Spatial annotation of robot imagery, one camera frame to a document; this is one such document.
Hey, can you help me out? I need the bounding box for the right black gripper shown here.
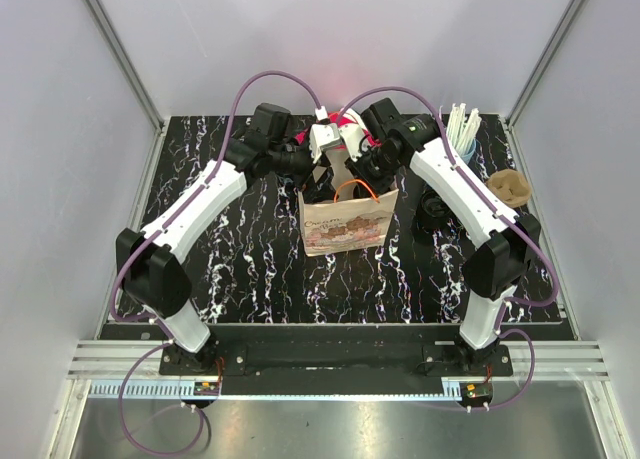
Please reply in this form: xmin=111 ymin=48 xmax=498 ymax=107
xmin=344 ymin=145 xmax=401 ymax=203

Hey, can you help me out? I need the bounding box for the paper takeout bag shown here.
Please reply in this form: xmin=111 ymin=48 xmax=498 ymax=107
xmin=297 ymin=149 xmax=398 ymax=257

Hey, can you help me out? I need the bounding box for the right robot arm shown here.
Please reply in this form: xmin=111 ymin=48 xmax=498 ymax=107
xmin=346 ymin=98 xmax=541 ymax=376

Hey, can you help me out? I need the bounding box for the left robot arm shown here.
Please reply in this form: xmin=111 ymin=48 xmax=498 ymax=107
xmin=116 ymin=103 xmax=336 ymax=375

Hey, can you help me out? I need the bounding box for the black cup lid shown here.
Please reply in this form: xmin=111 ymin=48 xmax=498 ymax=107
xmin=416 ymin=189 xmax=452 ymax=230

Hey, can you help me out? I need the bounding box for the red folded cloth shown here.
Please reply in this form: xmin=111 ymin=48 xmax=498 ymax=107
xmin=294 ymin=108 xmax=375 ymax=155

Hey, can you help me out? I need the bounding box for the blue straw holder cup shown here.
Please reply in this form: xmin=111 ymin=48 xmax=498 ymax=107
xmin=461 ymin=140 xmax=477 ymax=164

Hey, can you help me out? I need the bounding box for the bottom cardboard cup carrier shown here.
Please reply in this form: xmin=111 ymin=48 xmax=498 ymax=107
xmin=486 ymin=169 xmax=532 ymax=208

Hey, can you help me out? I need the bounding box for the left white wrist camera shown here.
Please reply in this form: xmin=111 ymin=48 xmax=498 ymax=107
xmin=309 ymin=106 xmax=343 ymax=164

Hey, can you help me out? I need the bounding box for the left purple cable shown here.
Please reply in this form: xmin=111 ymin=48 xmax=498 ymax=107
xmin=108 ymin=71 xmax=326 ymax=455

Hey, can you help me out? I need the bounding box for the purple cable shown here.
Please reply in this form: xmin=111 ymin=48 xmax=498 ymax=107
xmin=334 ymin=86 xmax=559 ymax=411
xmin=108 ymin=71 xmax=326 ymax=455

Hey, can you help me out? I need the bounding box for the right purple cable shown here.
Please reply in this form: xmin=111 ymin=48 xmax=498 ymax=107
xmin=334 ymin=86 xmax=559 ymax=411

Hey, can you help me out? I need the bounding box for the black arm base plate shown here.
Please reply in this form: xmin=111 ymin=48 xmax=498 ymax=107
xmin=159 ymin=325 xmax=513 ymax=398

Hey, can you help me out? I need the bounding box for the aluminium frame rail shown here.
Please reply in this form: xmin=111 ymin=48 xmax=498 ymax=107
xmin=48 ymin=339 xmax=639 ymax=458

